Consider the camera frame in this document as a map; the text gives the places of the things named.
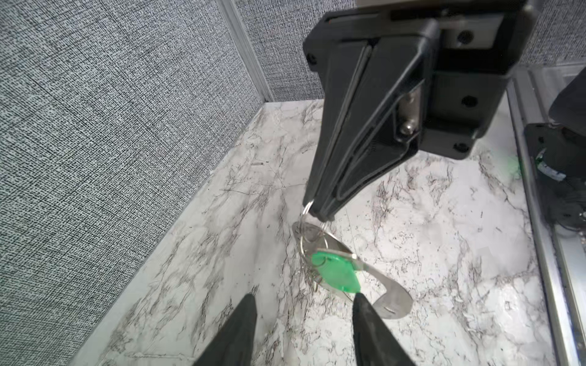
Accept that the aluminium corner post right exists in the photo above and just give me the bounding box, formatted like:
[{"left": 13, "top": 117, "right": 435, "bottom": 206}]
[{"left": 217, "top": 0, "right": 275, "bottom": 102}]

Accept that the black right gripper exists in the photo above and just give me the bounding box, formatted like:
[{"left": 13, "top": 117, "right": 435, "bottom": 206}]
[{"left": 303, "top": 1, "right": 543, "bottom": 222}]

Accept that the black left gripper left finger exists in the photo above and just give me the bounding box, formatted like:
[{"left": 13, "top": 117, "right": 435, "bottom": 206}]
[{"left": 193, "top": 294, "right": 257, "bottom": 366}]

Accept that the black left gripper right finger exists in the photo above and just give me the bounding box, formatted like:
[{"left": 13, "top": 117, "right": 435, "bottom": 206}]
[{"left": 353, "top": 293, "right": 414, "bottom": 366}]

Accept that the silver keyring with rings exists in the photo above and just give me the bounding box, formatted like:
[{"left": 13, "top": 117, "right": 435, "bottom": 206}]
[{"left": 294, "top": 201, "right": 326, "bottom": 292}]

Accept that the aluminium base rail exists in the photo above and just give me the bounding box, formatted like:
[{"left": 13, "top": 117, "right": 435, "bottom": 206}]
[{"left": 508, "top": 63, "right": 585, "bottom": 365}]

